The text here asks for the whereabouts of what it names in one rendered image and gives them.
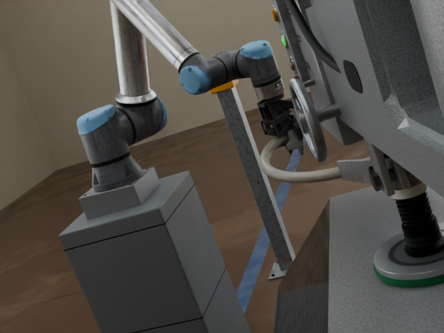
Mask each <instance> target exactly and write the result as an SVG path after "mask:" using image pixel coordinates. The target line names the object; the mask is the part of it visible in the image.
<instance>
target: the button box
mask: <svg viewBox="0 0 444 333"><path fill-rule="evenodd" d="M270 1H271V4H272V6H275V8H276V10H277V13H278V16H279V20H280V23H279V24H278V26H279V29H280V32H281V31H282V32H283V33H284V34H285V37H286V40H287V43H288V47H289V48H288V49H287V48H286V50H287V53H288V56H289V57H292V59H293V62H294V64H295V67H296V70H297V74H295V76H298V77H299V78H300V80H301V81H302V82H303V81H307V80H309V79H310V76H309V72H308V70H307V68H306V65H305V62H304V58H303V55H302V52H301V49H300V45H299V42H298V41H297V37H296V33H295V30H294V27H293V24H292V22H291V18H290V15H289V13H288V10H287V5H286V3H285V0H270Z"/></svg>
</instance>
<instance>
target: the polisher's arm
mask: <svg viewBox="0 0 444 333"><path fill-rule="evenodd" d="M285 2H286V3H287V6H288V7H289V10H290V11H291V13H292V15H293V17H294V19H295V20H296V22H297V24H298V26H299V28H300V29H301V32H302V33H303V35H304V37H305V38H306V40H307V42H308V43H309V45H310V46H311V48H312V49H313V50H314V51H315V53H316V54H317V55H318V56H319V58H320V59H321V61H322V64H323V67H324V70H325V73H326V77H327V79H328V83H329V85H330V89H331V92H332V96H333V98H334V102H335V103H337V104H338V106H339V108H340V112H341V115H340V116H339V117H340V120H341V121H343V122H344V123H345V124H347V125H348V126H349V127H350V128H351V129H353V130H354V131H356V132H357V133H358V134H359V135H361V136H362V137H363V138H364V140H365V144H366V147H367V150H368V153H369V157H370V159H371V163H372V165H373V170H374V171H375V172H376V173H377V174H378V175H379V177H380V179H381V183H382V186H381V190H382V191H383V192H384V193H385V194H386V195H387V196H392V195H394V194H395V191H394V187H393V185H392V181H391V178H390V174H389V170H388V168H387V164H386V161H385V158H384V155H383V153H385V154H386V155H388V156H389V157H390V158H391V159H392V160H394V161H395V162H397V163H398V164H399V165H400V166H402V167H403V168H405V169H406V170H407V171H408V172H410V173H411V174H413V175H414V176H415V177H416V178H418V179H419V180H421V181H422V182H423V183H424V184H426V185H427V186H429V187H430V188H431V189H432V190H433V191H435V192H436V193H438V194H439V195H440V196H441V197H443V198H444V120H443V116H442V113H441V109H440V105H439V101H438V99H437V95H436V91H435V87H434V84H433V80H432V78H431V73H430V70H429V66H428V64H427V59H426V55H425V52H424V48H423V45H422V41H421V38H420V33H419V31H418V27H417V24H416V20H415V17H414V13H413V10H412V6H411V2H410V0H310V2H311V6H312V7H309V8H307V9H305V11H306V14H307V17H308V20H309V23H310V26H311V30H312V31H311V30H310V28H309V26H308V24H307V22H306V21H305V19H304V17H303V15H302V14H301V12H300V10H299V8H298V6H297V4H296V2H295V1H294V0H285Z"/></svg>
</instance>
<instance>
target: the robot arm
mask: <svg viewBox="0 0 444 333"><path fill-rule="evenodd" d="M109 2H110V12H111V18H112V28H113V35H114V45H115V51H116V62H117V68H118V78H119V84H120V92H119V93H118V94H117V96H116V108H115V106H114V105H112V104H110V105H106V106H103V107H101V108H97V109H95V110H92V111H90V112H88V113H86V114H84V115H82V116H81V117H80V118H78V120H77V127H78V130H79V135H80V137H81V140H82V142H83V145H84V148H85V151H86V154H87V157H88V159H89V162H90V164H91V168H92V187H93V190H94V191H95V192H104V191H108V190H113V189H115V188H119V187H121V186H125V185H126V184H129V183H131V182H134V181H136V180H137V179H139V178H141V177H142V176H143V170H142V168H141V167H140V166H139V165H138V163H137V162H136V161H135V159H134V158H133V157H132V155H131V153H130V149H129V146H131V145H133V144H135V143H137V142H140V141H142V140H144V139H146V138H148V137H151V136H153V135H155V134H157V133H158V132H160V131H161V130H162V129H163V128H164V127H165V125H166V122H167V110H166V107H165V105H164V103H163V101H162V100H159V99H160V98H159V97H158V96H156V93H155V92H154V91H152V90H151V89H150V84H149V71H148V64H147V51H146V43H145V38H146V39H148V41H150V43H152V45H153V46H154V47H155V48H156V49H157V50H158V51H159V52H160V53H161V54H162V55H163V56H164V57H165V58H166V60H167V61H168V62H169V63H170V64H171V65H172V66H173V67H174V68H175V69H176V70H177V72H178V73H179V74H180V83H181V84H182V87H183V88H184V90H185V91H187V92H188V93H190V94H193V95H198V94H203V93H206V92H208V91H209V90H211V89H214V88H216V87H218V86H221V85H224V84H226V83H228V82H231V81H233V80H236V79H244V78H250V79H251V81H252V85H253V87H254V90H255V93H256V96H257V98H258V99H259V100H261V101H260V102H258V103H257V105H258V108H259V111H260V114H261V117H262V119H261V120H260V123H261V125H262V128H263V130H264V134H265V135H266V134H268V135H273V136H278V137H279V136H280V135H283V134H285V133H287V134H288V137H289V139H287V140H286V141H284V142H283V143H282V144H281V145H280V146H279V147H284V146H285V148H286V149H287V151H288V153H289V154H291V152H292V149H297V148H298V150H299V152H300V155H303V134H302V131H301V128H300V126H299V123H298V122H297V120H296V118H295V117H294V115H293V113H292V112H291V111H290V110H289V109H290V108H294V105H293V101H292V100H281V99H282V98H283V97H284V93H283V92H284V90H285V87H284V84H283V81H282V78H281V75H280V72H279V69H278V65H277V63H276V59H275V57H274V51H273V49H272V48H271V45H270V43H269V42H268V41H266V40H257V41H253V42H250V43H247V44H245V45H244V46H242V47H241V49H240V50H233V51H229V52H219V53H218V54H215V55H214V56H213V57H211V58H209V59H206V58H205V57H204V56H203V55H202V54H201V53H199V52H198V51H196V49H195V48H194V47H193V46H192V45H191V44H190V43H189V42H188V41H187V40H186V39H185V38H184V37H183V36H182V35H181V34H180V33H179V32H178V31H177V30H176V29H175V27H173V25H171V23H169V21H168V20H167V19H166V18H165V17H164V16H162V14H160V12H158V10H156V8H154V6H153V5H152V4H151V3H150V2H149V1H148V0H109ZM263 124H264V126H263ZM264 127H265V129H266V130H265V129H264ZM289 129H291V130H289ZM288 130H289V131H288ZM287 131H288V132H287ZM279 147H278V148H279Z"/></svg>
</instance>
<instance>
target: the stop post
mask: <svg viewBox="0 0 444 333"><path fill-rule="evenodd" d="M238 82H239V80H238V79H236V80H233V81H231V82H228V83H226V84H224V85H221V86H218V87H216V88H214V89H211V90H210V91H211V94H215V93H217V96H218V99H219V101H220V104H221V107H222V109H223V113H224V115H225V118H226V121H227V123H228V126H229V129H230V131H231V135H232V137H233V140H234V142H235V146H236V148H237V151H238V154H239V157H240V160H241V162H242V165H243V168H244V171H245V173H246V177H247V178H248V182H249V184H250V187H251V190H252V193H253V195H254V199H255V200H256V204H257V206H258V209H259V212H260V215H261V217H262V220H263V223H264V226H265V228H266V231H267V234H268V237H269V239H270V242H271V245H272V248H273V250H274V254H275V256H276V259H277V261H276V262H274V265H273V267H272V270H271V272H270V276H269V278H268V280H273V279H278V278H284V277H285V275H286V273H287V271H288V269H289V268H290V266H291V265H292V263H293V261H294V259H295V253H294V251H293V248H292V245H291V242H290V240H289V237H288V234H287V231H286V229H285V225H284V223H283V220H282V218H281V214H280V212H279V209H278V205H277V203H276V200H275V198H274V194H273V192H272V189H271V186H270V183H269V180H268V177H267V175H266V174H265V173H264V172H263V171H262V169H261V168H260V155H259V152H258V149H257V146H256V144H255V141H254V138H253V136H252V132H251V130H250V126H249V124H248V121H247V119H246V115H245V113H244V110H243V107H242V104H241V101H240V98H239V95H238V93H237V90H236V87H235V85H236V84H237V83H238Z"/></svg>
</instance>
